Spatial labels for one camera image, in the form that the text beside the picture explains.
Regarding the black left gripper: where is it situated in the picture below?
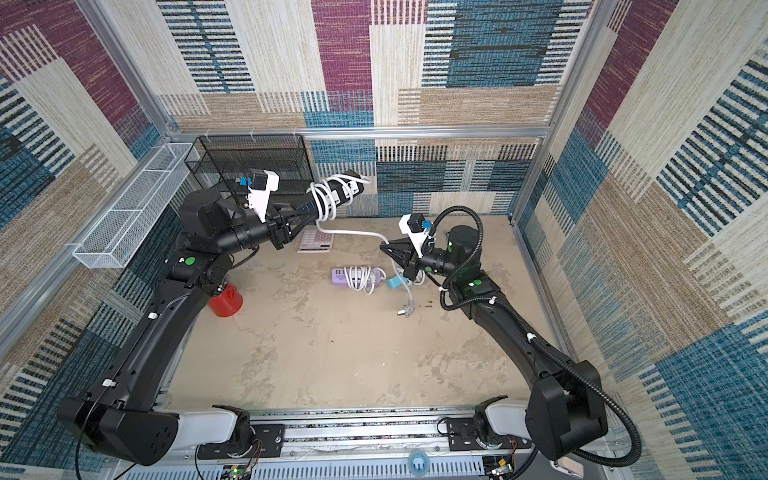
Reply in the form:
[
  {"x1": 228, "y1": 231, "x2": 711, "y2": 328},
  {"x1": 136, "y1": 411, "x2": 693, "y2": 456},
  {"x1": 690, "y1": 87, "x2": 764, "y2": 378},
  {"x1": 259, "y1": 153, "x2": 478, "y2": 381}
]
[{"x1": 215, "y1": 202, "x2": 317, "y2": 260}]

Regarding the white power strip cord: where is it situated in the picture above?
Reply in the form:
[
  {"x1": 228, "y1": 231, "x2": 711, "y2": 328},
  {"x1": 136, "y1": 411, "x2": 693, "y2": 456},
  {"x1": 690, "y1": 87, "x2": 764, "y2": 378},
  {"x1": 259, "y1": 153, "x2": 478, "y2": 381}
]
[{"x1": 307, "y1": 172, "x2": 416, "y2": 318}]

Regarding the black power strip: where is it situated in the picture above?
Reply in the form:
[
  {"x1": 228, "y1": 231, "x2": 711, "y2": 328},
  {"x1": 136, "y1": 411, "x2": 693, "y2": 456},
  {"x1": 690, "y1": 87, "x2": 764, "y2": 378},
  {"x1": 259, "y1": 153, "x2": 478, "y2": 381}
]
[{"x1": 298, "y1": 170, "x2": 371, "y2": 221}]

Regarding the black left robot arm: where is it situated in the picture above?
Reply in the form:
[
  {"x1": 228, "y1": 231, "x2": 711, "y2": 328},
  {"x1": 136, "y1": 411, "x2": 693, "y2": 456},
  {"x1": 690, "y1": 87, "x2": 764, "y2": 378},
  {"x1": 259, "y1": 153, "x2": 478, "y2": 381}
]
[{"x1": 57, "y1": 188, "x2": 335, "y2": 466}]

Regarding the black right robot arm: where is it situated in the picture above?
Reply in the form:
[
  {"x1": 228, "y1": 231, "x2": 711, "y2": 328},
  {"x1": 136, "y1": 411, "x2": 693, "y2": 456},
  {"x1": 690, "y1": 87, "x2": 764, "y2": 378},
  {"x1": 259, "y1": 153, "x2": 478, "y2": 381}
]
[{"x1": 380, "y1": 217, "x2": 613, "y2": 464}]

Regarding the pink calculator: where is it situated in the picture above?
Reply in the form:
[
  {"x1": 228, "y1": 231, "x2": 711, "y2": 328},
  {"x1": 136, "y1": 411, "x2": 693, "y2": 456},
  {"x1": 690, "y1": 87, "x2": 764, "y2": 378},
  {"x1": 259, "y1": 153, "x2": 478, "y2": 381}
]
[{"x1": 297, "y1": 227, "x2": 334, "y2": 254}]

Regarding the red pen cup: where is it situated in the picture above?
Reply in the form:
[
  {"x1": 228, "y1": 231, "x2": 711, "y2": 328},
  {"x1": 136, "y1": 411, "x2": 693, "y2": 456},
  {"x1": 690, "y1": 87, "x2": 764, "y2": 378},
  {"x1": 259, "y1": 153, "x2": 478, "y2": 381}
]
[{"x1": 208, "y1": 284, "x2": 244, "y2": 318}]

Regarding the teal power strip with cord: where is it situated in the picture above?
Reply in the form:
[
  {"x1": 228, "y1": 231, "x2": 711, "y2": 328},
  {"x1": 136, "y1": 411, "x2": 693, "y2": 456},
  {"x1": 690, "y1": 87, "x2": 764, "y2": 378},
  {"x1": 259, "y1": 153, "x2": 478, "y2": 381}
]
[{"x1": 386, "y1": 275, "x2": 410, "y2": 289}]

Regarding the purple power strip with cord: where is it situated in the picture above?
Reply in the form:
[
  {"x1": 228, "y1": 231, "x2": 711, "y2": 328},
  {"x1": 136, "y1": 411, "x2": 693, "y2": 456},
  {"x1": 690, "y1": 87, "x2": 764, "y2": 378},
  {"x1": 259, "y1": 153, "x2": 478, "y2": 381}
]
[{"x1": 331, "y1": 266, "x2": 386, "y2": 295}]

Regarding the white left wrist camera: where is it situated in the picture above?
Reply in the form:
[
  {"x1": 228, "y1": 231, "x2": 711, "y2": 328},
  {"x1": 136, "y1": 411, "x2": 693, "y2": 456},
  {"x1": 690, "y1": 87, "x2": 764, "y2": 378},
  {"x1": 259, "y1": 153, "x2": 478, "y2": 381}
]
[{"x1": 238, "y1": 169, "x2": 280, "y2": 223}]

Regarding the black corrugated cable conduit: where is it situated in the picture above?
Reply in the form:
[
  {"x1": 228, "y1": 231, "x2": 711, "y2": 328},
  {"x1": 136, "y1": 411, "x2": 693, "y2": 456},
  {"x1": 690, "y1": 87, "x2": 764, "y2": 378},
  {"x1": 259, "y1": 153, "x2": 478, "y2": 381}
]
[{"x1": 423, "y1": 205, "x2": 643, "y2": 468}]

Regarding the black wire mesh shelf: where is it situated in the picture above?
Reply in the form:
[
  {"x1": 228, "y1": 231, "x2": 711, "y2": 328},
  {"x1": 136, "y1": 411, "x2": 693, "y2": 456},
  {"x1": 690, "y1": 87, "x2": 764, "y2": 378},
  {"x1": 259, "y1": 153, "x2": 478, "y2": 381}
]
[{"x1": 178, "y1": 135, "x2": 314, "y2": 237}]

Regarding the white wire mesh basket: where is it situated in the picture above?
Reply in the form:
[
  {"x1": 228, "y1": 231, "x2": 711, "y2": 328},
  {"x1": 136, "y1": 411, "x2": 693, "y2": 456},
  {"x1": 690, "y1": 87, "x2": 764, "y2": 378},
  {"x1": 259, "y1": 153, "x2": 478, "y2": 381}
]
[{"x1": 73, "y1": 143, "x2": 192, "y2": 269}]

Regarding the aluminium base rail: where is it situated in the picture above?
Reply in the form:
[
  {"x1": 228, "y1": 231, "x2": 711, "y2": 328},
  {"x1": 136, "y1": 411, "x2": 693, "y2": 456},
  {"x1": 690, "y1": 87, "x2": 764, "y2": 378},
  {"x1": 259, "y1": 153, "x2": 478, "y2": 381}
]
[{"x1": 99, "y1": 406, "x2": 583, "y2": 479}]

